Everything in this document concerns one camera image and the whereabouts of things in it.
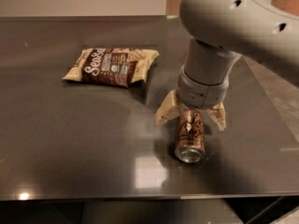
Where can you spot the brown and cream chip bag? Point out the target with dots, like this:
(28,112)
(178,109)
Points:
(118,67)

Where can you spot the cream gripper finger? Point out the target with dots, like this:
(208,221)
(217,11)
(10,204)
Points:
(168,110)
(218,115)

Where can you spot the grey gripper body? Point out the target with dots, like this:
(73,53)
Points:
(202,93)

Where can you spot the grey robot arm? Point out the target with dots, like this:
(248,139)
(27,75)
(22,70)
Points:
(221,32)

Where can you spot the orange soda can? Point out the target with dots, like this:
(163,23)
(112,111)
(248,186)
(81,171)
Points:
(190,146)

